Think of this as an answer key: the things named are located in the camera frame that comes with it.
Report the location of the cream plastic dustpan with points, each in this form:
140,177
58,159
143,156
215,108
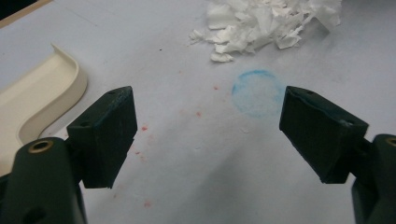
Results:
37,90

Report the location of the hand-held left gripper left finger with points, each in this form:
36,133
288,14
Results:
104,140

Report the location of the pile of white paper scraps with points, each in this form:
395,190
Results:
249,25

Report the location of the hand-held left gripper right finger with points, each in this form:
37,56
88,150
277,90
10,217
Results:
320,137

